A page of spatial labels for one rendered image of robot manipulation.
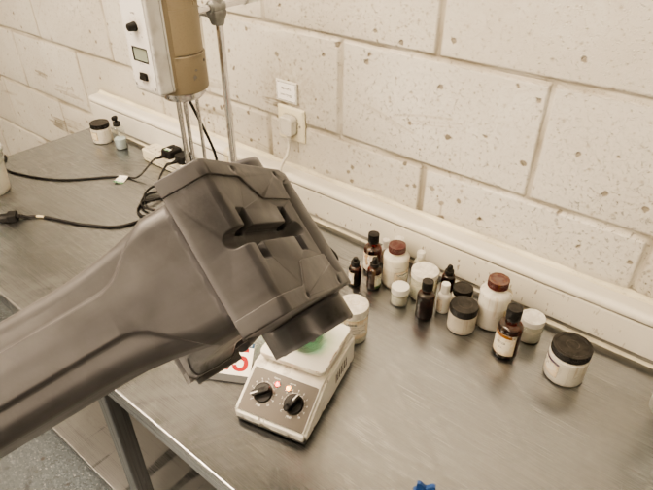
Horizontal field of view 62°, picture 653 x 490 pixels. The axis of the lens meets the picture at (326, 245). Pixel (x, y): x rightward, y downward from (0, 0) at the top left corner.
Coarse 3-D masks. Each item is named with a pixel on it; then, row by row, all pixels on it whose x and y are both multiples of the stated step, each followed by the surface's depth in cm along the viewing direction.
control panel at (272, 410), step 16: (256, 368) 91; (256, 384) 90; (272, 384) 89; (288, 384) 88; (304, 384) 88; (272, 400) 88; (304, 400) 87; (272, 416) 87; (288, 416) 86; (304, 416) 86
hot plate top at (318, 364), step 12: (336, 336) 93; (264, 348) 91; (324, 348) 91; (336, 348) 91; (288, 360) 89; (300, 360) 89; (312, 360) 89; (324, 360) 89; (312, 372) 87; (324, 372) 87
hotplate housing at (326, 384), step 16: (352, 336) 97; (352, 352) 98; (272, 368) 90; (288, 368) 90; (336, 368) 91; (320, 384) 88; (336, 384) 93; (240, 400) 89; (320, 400) 87; (240, 416) 89; (256, 416) 88; (320, 416) 89; (288, 432) 85; (304, 432) 85
